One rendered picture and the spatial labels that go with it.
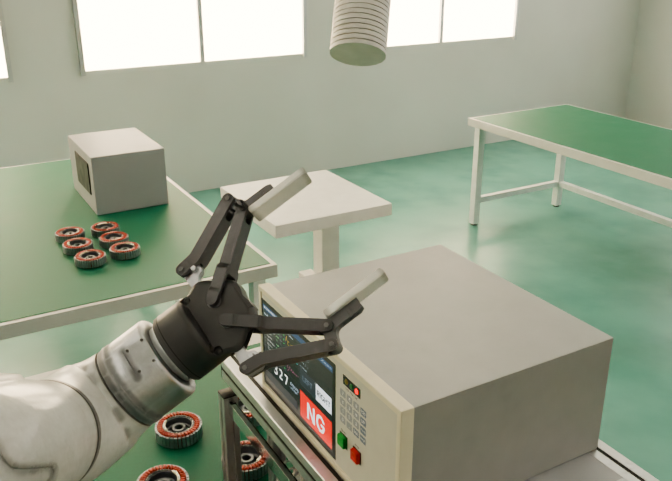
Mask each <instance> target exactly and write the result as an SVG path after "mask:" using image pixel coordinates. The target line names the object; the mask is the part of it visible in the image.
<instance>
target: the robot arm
mask: <svg viewBox="0 0 672 481"><path fill-rule="evenodd" d="M311 183H312V180H311V179H310V177H309V175H308V174H307V172H306V171H305V170H304V168H303V167H301V168H299V169H298V170H297V171H295V172H294V173H293V174H291V175H290V176H289V177H287V178H286V179H285V180H284V181H282V182H281V183H280V184H278V185H277V186H276V187H273V186H272V185H271V184H268V185H266V186H264V187H263V188H262V189H260V190H259V191H258V192H256V193H255V194H254V195H252V196H251V197H250V198H248V199H247V200H242V199H238V198H236V197H234V196H233V195H232V194H231V193H226V194H224V195H223V197H222V199H221V200H220V202H219V204H218V206H217V207H216V209H215V211H214V213H213V214H212V216H211V218H210V220H209V221H208V223H207V225H206V227H205V228H204V230H203V232H202V234H201V236H200V237H199V239H198V241H197V243H196V244H195V246H194V248H193V250H192V251H191V253H190V254H189V255H188V256H187V257H186V258H185V259H184V260H183V261H182V262H181V263H180V264H179V265H178V266H177V267H176V273H177V274H178V275H180V276H181V277H182V278H184V279H185V280H186V281H187V282H188V284H189V285H190V286H191V287H192V289H191V291H190V293H189V294H188V295H187V296H186V297H185V298H183V299H181V300H179V301H178V302H176V303H175V304H174V305H172V306H171V307H170V308H168V309H167V310H166V311H164V312H163V313H162V314H160V315H159V316H158V317H157V318H155V319H154V320H153V324H151V323H149V322H147V321H140V322H138V323H137V324H135V325H134V326H133V327H131V328H130V329H129V330H127V331H126V332H125V333H123V334H122V335H121V336H119V337H118V338H117V339H116V340H114V341H113V342H112V343H110V344H108V345H106V346H105V347H103V348H102V349H101V351H100V352H98V353H97V354H95V355H93V356H92V357H90V358H88V359H86V360H84V361H82V362H79V363H76V364H74V365H66V366H64V367H62V368H60V369H58V370H57V371H55V372H53V373H51V374H50V375H48V376H46V377H44V378H41V379H39V380H34V379H25V378H24V377H23V376H22V375H21V374H11V373H0V481H93V480H94V479H96V478H97V477H98V476H100V475H101V474H102V473H103V472H105V471H106V470H107V469H108V468H110V467H111V466H112V465H113V464H114V463H115V462H116V461H117V460H119V459H120V458H121V457H122V456H123V455H124V454H125V453H126V452H128V451H129V450H130V449H131V448H132V447H133V446H134V445H135V443H136V442H137V440H138V439H139V437H140V436H141V435H142V434H143V433H144V432H145V431H146V430H147V429H148V428H149V427H150V426H151V425H152V424H153V423H155V422H158V421H159V420H160V419H162V418H163V416H164V415H165V414H167V413H168V412H169V411H171V410H172V409H173V408H175V407H176V406H177V405H178V404H180V403H181V402H182V401H184V400H185V399H186V398H188V397H189V396H190V395H192V394H193V393H194V391H195V385H196V384H195V380H196V379H197V380H200V379H201V378H202V377H204V376H205V375H206V374H208V373H209V372H210V371H212V370H213V369H214V368H216V367H217V366H218V365H220V364H221V363H222V362H223V361H225V360H226V359H227V358H228V357H230V356H232V355H236V357H237V359H238V361H239V363H240V366H239V371H240V372H241V373H242V374H244V375H247V376H249V377H256V376H257V375H259V374H261V373H262V372H264V371H266V370H267V369H269V368H272V367H277V366H283V365H288V364H293V363H298V362H303V361H308V360H313V359H318V358H323V357H329V356H334V355H338V354H340V353H341V352H342V351H343V346H342V344H341V341H340V337H339V332H340V330H341V329H342V328H343V327H344V326H345V325H347V324H348V323H349V322H351V321H352V320H353V319H354V318H356V317H357V316H358V315H360V314H361V313H362V312H363V310H364V307H363V306H362V304H361V303H360V302H361V301H363V300H364V299H365V298H367V297H368V296H369V295H371V294H372V293H373V292H374V291H376V290H377V289H378V288H380V287H381V286H382V285H384V284H385V283H386V282H388V277H387V275H386V273H385V272H384V270H383V269H382V268H380V267H379V268H378V269H377V270H375V271H374V272H373V273H372V274H370V275H369V276H368V277H366V278H365V279H364V280H362V281H361V282H360V283H358V284H357V285H356V286H354V287H353V288H352V289H350V290H349V291H348V292H347V293H345V294H344V295H343V296H341V297H340V298H339V299H337V300H336V301H335V302H333V303H332V304H331V305H329V306H328V307H327V308H325V309H324V310H323V313H324V315H325V316H326V317H327V318H328V319H321V318H296V317H271V316H262V315H258V308H257V307H256V305H255V304H254V303H252V302H251V301H250V300H249V298H248V295H247V292H246V291H245V289H244V288H243V287H242V286H241V285H240V284H238V283H237V280H238V276H239V274H238V270H239V267H240V263H241V260H242V256H243V253H244V249H245V246H246V243H247V239H248V236H249V232H250V229H251V225H252V222H253V219H254V217H255V218H256V219H257V220H258V221H262V220H263V219H264V218H265V217H267V216H268V215H269V214H271V213H272V212H273V211H275V210H276V209H277V208H279V207H280V206H281V205H283V204H284V203H285V202H287V201H288V200H289V199H291V198H292V197H293V196H295V195H296V194H297V193H299V192H300V191H301V190H303V189H304V188H305V187H307V186H308V185H309V184H311ZM229 227H230V229H229ZM228 229H229V232H228V235H227V239H226V242H225V245H224V249H223V252H222V255H221V259H220V262H219V263H218V264H217V265H216V268H215V272H214V275H213V278H212V281H202V277H203V276H204V273H205V270H204V269H205V268H206V267H207V266H208V264H209V263H210V261H211V259H212V257H213V256H214V254H215V252H216V250H217V249H218V247H219V245H220V243H221V241H222V240H223V238H224V236H225V234H226V233H227V231H228ZM252 333H255V334H271V333H275V334H297V335H319V336H324V338H325V339H323V340H317V341H312V342H307V343H302V344H297V345H292V346H287V347H282V348H277V349H272V350H267V351H263V352H260V353H259V352H257V351H255V350H251V351H247V350H246V349H247V347H248V344H249V342H250V339H251V336H252Z"/></svg>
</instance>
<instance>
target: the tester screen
mask: <svg viewBox="0 0 672 481"><path fill-rule="evenodd" d="M263 316H271V317H278V316H277V315H275V314H274V313H273V312H272V311H271V310H270V309H269V308H268V307H267V306H266V305H265V304H264V303H263ZM302 343H306V342H305V341H304V340H303V339H301V338H300V337H299V336H298V335H297V334H275V333H271V334H264V346H265V351H267V350H272V349H277V348H282V347H287V346H292V345H297V344H302ZM279 367H280V368H281V369H282V371H283V372H284V373H285V374H286V375H287V376H288V377H289V389H288V388H287V387H286V386H285V384H284V383H283V382H282V381H281V380H280V379H279V378H278V377H277V376H276V375H275V374H274V367H272V368H269V369H267V370H268V371H269V372H270V373H271V374H272V375H273V376H274V377H275V378H276V379H277V380H278V381H279V383H280V384H281V385H282V386H283V387H284V388H285V389H286V390H287V391H288V392H289V393H290V394H291V395H292V397H293V398H294V399H295V400H296V401H297V406H298V410H297V409H296V408H295V407H294V406H293V404H292V403H291V402H290V401H289V400H288V399H287V398H286V397H285V396H284V395H283V393H282V392H281V391H280V390H279V389H278V388H277V387H276V386H275V385H274V384H273V383H272V381H271V380H270V379H269V378H268V377H267V370H266V371H265V372H266V380H267V381H268V382H269V383H270V385H271V386H272V387H273V388H274V389H275V390H276V391H277V392H278V393H279V395H280V396H281V397H282V398H283V399H284V400H285V401H286V402H287V403H288V405H289V406H290V407H291V408H292V409H293V410H294V411H295V412H296V413H297V415H298V416H299V417H300V418H301V419H302V420H303V421H304V422H305V423H306V425H307V426H308V427H309V428H310V429H311V430H312V431H313V432H314V433H315V434H316V436H317V437H318V438H319V439H320V440H321V441H322V442H323V443H324V444H325V446H326V447H327V448H328V449H329V450H330V451H331V452H332V453H333V367H332V366H331V365H330V364H328V363H327V362H326V361H325V360H324V359H323V358H318V359H313V360H308V361H303V362H298V363H293V364H288V365H283V366H279ZM300 368H301V369H302V370H303V371H304V372H305V373H306V374H307V375H308V376H309V377H310V378H311V379H312V380H313V381H314V382H315V383H316V384H317V385H318V386H319V387H320V388H321V389H322V390H323V391H324V392H325V393H326V394H327V395H328V396H329V397H330V398H331V399H332V415H331V414H330V413H329V412H328V411H327V410H326V409H325V408H324V407H323V406H322V405H321V404H320V403H319V402H318V401H317V400H316V399H315V398H314V397H313V396H312V395H311V394H310V393H309V392H308V391H307V390H306V389H305V388H304V387H303V386H302V385H301V384H300ZM300 390H301V391H302V392H303V393H304V394H305V395H306V396H307V397H308V398H309V399H310V400H311V401H312V402H313V403H314V404H315V405H316V406H317V408H318V409H319V410H320V411H321V412H322V413H323V414H324V415H325V416H326V417H327V418H328V419H329V420H330V421H331V422H332V449H331V448H330V447H329V446H328V445H327V444H326V443H325V442H324V441H323V440H322V438H321V437H320V436H319V435H318V434H317V433H316V432H315V431H314V430H313V428H312V427H311V426H310V425H309V424H308V423H307V422H306V421H305V420H304V419H303V417H302V416H301V414H300Z"/></svg>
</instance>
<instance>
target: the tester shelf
mask: <svg viewBox="0 0 672 481"><path fill-rule="evenodd" d="M239 366H240V363H239V361H238V359H237V357H236V355H232V356H230V357H228V358H227V359H226V360H225V361H223V362H222V363H221V377H222V378H223V379H224V380H225V382H226V383H227V384H228V385H229V387H230V388H231V389H232V390H233V392H234V393H235V394H236V395H237V396H238V398H239V399H240V400H241V401H242V403H243V404H244V405H245V406H246V408H247V409H248V410H249V411H250V413H251V414H252V415H253V416H254V418H255V419H256V420H257V421H258V422H259V424H260V425H261V426H262V427H263V429H264V430H265V431H266V432H267V434H268V435H269V436H270V437H271V439H272V440H273V441H274V442H275V444H276V445H277V446H278V447H279V448H280V450H281V451H282V452H283V453H284V455H285V456H286V457H287V458H288V460H289V461H290V462H291V463H292V465H293V466H294V467H295V468H296V470H297V471H298V472H299V473H300V474H301V476H302V477H303V478H304V479H305V481H345V480H344V478H343V477H342V476H341V475H340V474H339V473H338V472H337V471H336V469H335V468H334V467H333V466H332V465H331V464H330V463H329V461H328V460H327V459H326V458H325V457H324V456H323V455H322V454H321V452H320V451H319V450H318V449H317V448H316V447H315V446H314V444H313V443H312V442H311V441H310V440H309V439H308V438H307V436H306V435H305V434H304V433H303V432H302V431H301V430H300V429H299V427H298V426H297V425H296V424H295V423H294V422H293V421H292V419H291V418H290V417H289V416H288V415H287V414H286V413H285V412H284V410H283V409H282V408H281V407H280V406H279V405H278V404H277V402H276V401H275V400H274V399H273V398H272V397H271V396H270V394H269V393H268V392H267V391H266V390H265V389H264V388H263V386H262V373H261V374H259V375H257V376H256V377H249V376H247V375H244V374H242V373H241V372H240V371H239ZM524 481H659V480H658V479H656V478H655V477H654V476H652V475H651V474H649V473H648V472H646V471H645V470H643V469H642V468H640V467H639V466H638V465H636V464H635V463H633V462H632V461H630V460H629V459H627V458H626V457H624V456H623V455H621V454H620V453H619V452H617V451H616V450H614V449H613V448H611V447H610V446H608V445H607V444H605V443H604V442H603V441H601V440H600V439H599V440H598V447H597V449H594V450H592V451H590V452H588V453H585V454H583V455H581V456H578V457H576V458H574V459H572V460H569V461H567V462H565V463H563V464H560V465H558V466H556V467H554V468H551V469H549V470H547V471H544V472H542V473H540V474H538V475H535V476H533V477H531V478H529V479H526V480H524Z"/></svg>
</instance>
